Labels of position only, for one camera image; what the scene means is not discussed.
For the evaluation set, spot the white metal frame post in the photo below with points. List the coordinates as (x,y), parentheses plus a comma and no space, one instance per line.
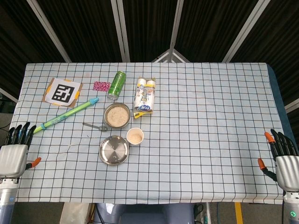
(245,30)
(121,30)
(175,25)
(50,30)

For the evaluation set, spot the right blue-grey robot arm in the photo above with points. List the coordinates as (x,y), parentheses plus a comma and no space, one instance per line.
(292,207)

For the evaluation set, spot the green drink can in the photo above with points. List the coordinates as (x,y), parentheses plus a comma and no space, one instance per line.
(117,85)

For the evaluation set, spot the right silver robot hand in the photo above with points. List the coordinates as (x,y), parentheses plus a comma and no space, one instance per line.
(288,170)

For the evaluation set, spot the pink patterned card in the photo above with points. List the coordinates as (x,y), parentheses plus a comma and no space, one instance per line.
(101,86)

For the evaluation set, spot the metal spoon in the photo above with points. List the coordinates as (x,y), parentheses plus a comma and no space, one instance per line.
(94,126)

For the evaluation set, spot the light blue checked tablecloth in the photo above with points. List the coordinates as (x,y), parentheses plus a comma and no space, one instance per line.
(198,140)

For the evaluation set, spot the metal bowl with oatmeal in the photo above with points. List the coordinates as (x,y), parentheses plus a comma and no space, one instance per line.
(117,115)

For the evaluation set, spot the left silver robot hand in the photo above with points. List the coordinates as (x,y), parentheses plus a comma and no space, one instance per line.
(11,161)

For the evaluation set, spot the triangular metal frame foot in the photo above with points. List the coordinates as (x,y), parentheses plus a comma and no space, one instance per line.
(171,56)

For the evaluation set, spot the green blue water pump toy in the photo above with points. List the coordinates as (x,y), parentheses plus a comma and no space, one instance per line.
(67,114)

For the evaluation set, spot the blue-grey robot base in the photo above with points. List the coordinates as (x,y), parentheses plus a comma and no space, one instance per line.
(144,213)

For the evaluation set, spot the pack of yogurt bottles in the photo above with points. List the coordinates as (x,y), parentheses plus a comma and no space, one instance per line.
(144,98)

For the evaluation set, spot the cardboard QR marker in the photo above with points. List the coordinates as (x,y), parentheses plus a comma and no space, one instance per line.
(61,92)

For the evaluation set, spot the white paper cup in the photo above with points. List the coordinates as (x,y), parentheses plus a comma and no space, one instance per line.
(135,137)

